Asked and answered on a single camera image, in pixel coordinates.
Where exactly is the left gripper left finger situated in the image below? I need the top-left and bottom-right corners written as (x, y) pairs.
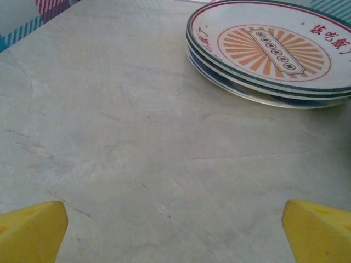
top-left (0, 201), bottom-right (69, 263)

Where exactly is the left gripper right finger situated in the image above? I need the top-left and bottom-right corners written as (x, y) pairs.
top-left (281, 199), bottom-right (351, 263)

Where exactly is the blue white striped plate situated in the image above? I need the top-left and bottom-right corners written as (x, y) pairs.
top-left (186, 45), bottom-right (343, 110)

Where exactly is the white plate green text rim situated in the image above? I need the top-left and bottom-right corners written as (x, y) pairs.
top-left (185, 27), bottom-right (351, 100)

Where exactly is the white plate orange sunburst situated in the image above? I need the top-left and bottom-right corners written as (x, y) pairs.
top-left (186, 0), bottom-right (351, 93)

